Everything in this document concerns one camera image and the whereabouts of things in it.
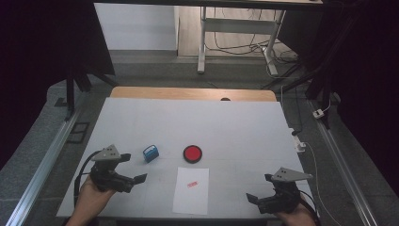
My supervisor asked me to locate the black stand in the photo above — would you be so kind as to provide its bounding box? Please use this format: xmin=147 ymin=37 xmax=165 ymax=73
xmin=262 ymin=60 xmax=334 ymax=130
xmin=64 ymin=72 xmax=119 ymax=122

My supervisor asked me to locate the right hand-held gripper cable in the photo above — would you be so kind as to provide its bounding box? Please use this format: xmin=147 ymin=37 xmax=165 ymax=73
xmin=299 ymin=189 xmax=322 ymax=226

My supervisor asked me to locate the black floor frame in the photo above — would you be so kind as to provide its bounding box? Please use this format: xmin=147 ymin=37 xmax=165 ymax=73
xmin=66 ymin=121 xmax=91 ymax=145

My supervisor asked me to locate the left hand-held gripper cable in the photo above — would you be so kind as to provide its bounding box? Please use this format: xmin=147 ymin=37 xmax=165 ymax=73
xmin=72 ymin=150 xmax=102 ymax=208

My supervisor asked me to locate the blue stamp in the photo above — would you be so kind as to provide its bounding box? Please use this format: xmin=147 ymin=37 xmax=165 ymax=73
xmin=142 ymin=144 xmax=160 ymax=164

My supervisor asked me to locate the white-legged desk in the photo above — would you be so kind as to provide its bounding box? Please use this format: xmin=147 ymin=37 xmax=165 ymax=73
xmin=93 ymin=0 xmax=324 ymax=77

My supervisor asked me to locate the white cable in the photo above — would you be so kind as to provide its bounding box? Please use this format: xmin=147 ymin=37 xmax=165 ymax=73
xmin=303 ymin=141 xmax=343 ymax=226

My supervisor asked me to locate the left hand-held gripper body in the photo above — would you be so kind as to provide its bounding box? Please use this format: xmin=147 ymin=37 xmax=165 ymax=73
xmin=89 ymin=144 xmax=136 ymax=194

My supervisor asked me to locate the white power strip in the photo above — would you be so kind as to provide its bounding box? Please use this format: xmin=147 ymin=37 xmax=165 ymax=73
xmin=288 ymin=126 xmax=307 ymax=153

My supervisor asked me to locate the wooden table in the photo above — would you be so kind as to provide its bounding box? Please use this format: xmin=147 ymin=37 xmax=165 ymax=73
xmin=109 ymin=86 xmax=278 ymax=103

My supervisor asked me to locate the red ink pad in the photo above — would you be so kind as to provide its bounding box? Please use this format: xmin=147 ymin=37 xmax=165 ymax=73
xmin=183 ymin=144 xmax=203 ymax=165

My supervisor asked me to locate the aluminium rail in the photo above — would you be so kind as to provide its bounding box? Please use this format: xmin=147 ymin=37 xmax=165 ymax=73
xmin=6 ymin=109 xmax=83 ymax=226
xmin=309 ymin=100 xmax=379 ymax=226

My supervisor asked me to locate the white paper sheet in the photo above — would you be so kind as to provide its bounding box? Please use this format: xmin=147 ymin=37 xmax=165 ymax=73
xmin=171 ymin=167 xmax=210 ymax=216

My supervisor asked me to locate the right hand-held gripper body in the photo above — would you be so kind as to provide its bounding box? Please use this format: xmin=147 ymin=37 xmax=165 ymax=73
xmin=257 ymin=167 xmax=314 ymax=216

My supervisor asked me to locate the white table cover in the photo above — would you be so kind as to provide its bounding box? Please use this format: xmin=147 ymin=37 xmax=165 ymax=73
xmin=56 ymin=97 xmax=313 ymax=219

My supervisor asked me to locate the person's left hand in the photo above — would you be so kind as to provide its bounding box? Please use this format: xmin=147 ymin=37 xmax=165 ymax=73
xmin=65 ymin=176 xmax=118 ymax=226

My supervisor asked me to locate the black floor cable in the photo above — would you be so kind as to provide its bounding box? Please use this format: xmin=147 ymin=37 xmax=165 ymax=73
xmin=205 ymin=8 xmax=299 ymax=64

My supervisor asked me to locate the black curtain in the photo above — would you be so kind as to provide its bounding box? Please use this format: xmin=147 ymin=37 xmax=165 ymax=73
xmin=279 ymin=0 xmax=399 ymax=196
xmin=0 ymin=0 xmax=116 ymax=170

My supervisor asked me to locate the hand-held gripper cable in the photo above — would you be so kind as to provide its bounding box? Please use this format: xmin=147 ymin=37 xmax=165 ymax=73
xmin=299 ymin=189 xmax=322 ymax=226
xmin=72 ymin=150 xmax=102 ymax=208

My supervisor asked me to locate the person's right hand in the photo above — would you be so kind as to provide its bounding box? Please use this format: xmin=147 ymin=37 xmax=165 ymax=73
xmin=276 ymin=197 xmax=318 ymax=226

